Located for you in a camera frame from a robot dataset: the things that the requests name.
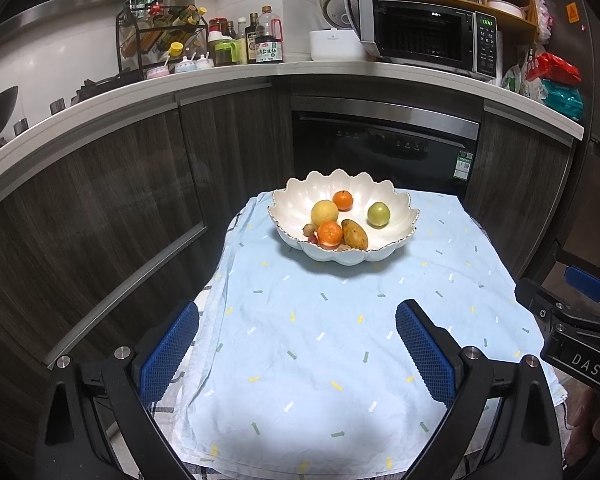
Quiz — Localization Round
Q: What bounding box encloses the yellow spotted mango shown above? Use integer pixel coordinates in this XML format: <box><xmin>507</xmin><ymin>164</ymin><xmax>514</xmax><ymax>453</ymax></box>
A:
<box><xmin>341</xmin><ymin>219</ymin><xmax>369</xmax><ymax>251</ymax></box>

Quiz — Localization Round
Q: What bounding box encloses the white electric pot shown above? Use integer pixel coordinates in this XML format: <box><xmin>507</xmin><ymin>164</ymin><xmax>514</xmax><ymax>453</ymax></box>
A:
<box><xmin>309</xmin><ymin>29</ymin><xmax>368</xmax><ymax>62</ymax></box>

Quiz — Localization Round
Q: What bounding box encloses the green apple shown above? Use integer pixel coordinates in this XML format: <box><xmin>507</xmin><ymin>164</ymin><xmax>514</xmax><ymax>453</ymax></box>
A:
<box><xmin>367</xmin><ymin>201</ymin><xmax>391</xmax><ymax>229</ymax></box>

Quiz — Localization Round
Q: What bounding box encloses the yellow cap bottle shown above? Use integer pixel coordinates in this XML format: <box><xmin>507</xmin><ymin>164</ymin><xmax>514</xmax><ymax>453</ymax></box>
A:
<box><xmin>167</xmin><ymin>42</ymin><xmax>185</xmax><ymax>75</ymax></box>

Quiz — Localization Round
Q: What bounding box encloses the built-in black oven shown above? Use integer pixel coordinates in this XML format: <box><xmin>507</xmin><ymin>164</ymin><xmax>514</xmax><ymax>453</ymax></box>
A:
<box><xmin>290</xmin><ymin>95</ymin><xmax>481</xmax><ymax>201</ymax></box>

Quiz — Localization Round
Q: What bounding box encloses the large soy sauce bottle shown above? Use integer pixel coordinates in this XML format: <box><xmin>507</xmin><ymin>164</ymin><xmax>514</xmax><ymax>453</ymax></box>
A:
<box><xmin>254</xmin><ymin>6</ymin><xmax>285</xmax><ymax>65</ymax></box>

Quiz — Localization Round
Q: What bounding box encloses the light blue patterned cloth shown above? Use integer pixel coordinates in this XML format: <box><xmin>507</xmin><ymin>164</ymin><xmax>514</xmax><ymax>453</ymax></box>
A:
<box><xmin>172</xmin><ymin>187</ymin><xmax>566</xmax><ymax>471</ymax></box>

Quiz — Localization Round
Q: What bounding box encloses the white scalloped ceramic bowl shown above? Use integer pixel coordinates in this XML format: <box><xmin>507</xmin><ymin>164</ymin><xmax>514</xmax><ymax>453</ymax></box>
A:
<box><xmin>267</xmin><ymin>169</ymin><xmax>421</xmax><ymax>266</ymax></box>

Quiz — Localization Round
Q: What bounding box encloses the yellow lemon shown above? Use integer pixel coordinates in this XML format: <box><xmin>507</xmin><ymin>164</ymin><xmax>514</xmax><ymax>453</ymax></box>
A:
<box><xmin>311</xmin><ymin>199</ymin><xmax>340</xmax><ymax>228</ymax></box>

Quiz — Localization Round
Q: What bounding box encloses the dark wood cabinet door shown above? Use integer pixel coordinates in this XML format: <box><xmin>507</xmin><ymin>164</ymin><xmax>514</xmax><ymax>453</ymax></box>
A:
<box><xmin>472</xmin><ymin>110</ymin><xmax>577</xmax><ymax>278</ymax></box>
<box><xmin>177</xmin><ymin>82</ymin><xmax>291</xmax><ymax>233</ymax></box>
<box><xmin>0</xmin><ymin>105</ymin><xmax>206</xmax><ymax>366</ymax></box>

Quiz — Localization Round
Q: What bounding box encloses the white plastic bag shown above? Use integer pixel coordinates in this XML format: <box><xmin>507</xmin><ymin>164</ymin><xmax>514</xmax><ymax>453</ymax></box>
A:
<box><xmin>502</xmin><ymin>65</ymin><xmax>538</xmax><ymax>98</ymax></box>

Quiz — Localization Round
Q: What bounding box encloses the red plastic bag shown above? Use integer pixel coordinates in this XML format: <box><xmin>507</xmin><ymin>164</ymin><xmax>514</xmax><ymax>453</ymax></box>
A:
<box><xmin>526</xmin><ymin>52</ymin><xmax>582</xmax><ymax>86</ymax></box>

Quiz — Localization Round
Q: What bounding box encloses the dark glass bottle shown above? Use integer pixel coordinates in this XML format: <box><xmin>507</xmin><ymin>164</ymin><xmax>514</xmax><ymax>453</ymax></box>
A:
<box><xmin>246</xmin><ymin>12</ymin><xmax>260</xmax><ymax>63</ymax></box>

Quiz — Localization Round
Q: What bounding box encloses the silver microwave oven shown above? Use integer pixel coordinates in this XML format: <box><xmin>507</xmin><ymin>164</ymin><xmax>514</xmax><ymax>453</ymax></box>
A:
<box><xmin>355</xmin><ymin>0</ymin><xmax>503</xmax><ymax>81</ymax></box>

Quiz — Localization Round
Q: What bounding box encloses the pink plastic bag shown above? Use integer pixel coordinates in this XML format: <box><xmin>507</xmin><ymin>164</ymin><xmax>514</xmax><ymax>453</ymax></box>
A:
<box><xmin>532</xmin><ymin>0</ymin><xmax>551</xmax><ymax>43</ymax></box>

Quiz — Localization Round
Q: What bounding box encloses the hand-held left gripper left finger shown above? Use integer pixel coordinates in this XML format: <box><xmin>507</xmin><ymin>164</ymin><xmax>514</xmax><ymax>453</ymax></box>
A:
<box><xmin>32</xmin><ymin>300</ymin><xmax>201</xmax><ymax>480</ymax></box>

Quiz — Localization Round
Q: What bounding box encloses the black wire spice rack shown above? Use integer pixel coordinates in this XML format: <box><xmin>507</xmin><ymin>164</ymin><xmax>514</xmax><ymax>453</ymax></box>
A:
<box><xmin>116</xmin><ymin>5</ymin><xmax>211</xmax><ymax>81</ymax></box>

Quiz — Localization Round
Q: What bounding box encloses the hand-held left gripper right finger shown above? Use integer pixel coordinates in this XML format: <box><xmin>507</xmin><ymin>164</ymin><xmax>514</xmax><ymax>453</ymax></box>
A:
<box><xmin>395</xmin><ymin>299</ymin><xmax>566</xmax><ymax>480</ymax></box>

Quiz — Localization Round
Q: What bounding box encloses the green plastic pitcher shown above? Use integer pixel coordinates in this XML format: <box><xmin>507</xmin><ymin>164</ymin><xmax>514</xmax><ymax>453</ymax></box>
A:
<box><xmin>214</xmin><ymin>40</ymin><xmax>248</xmax><ymax>67</ymax></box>

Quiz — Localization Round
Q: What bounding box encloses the white shelf bowl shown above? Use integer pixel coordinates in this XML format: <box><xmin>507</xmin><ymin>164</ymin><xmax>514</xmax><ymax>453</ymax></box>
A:
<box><xmin>487</xmin><ymin>0</ymin><xmax>526</xmax><ymax>19</ymax></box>

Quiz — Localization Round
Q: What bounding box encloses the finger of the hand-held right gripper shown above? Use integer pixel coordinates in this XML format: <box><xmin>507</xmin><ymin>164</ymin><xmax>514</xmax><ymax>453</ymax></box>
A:
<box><xmin>564</xmin><ymin>265</ymin><xmax>600</xmax><ymax>313</ymax></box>
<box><xmin>515</xmin><ymin>277</ymin><xmax>564</xmax><ymax>328</ymax></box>

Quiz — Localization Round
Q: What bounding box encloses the grey refrigerator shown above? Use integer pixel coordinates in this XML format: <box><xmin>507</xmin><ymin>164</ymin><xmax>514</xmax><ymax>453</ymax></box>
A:
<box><xmin>545</xmin><ymin>0</ymin><xmax>600</xmax><ymax>281</ymax></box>

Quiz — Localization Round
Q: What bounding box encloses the person's right hand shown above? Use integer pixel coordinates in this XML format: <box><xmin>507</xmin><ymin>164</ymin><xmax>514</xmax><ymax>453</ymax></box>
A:
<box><xmin>565</xmin><ymin>387</ymin><xmax>600</xmax><ymax>468</ymax></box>

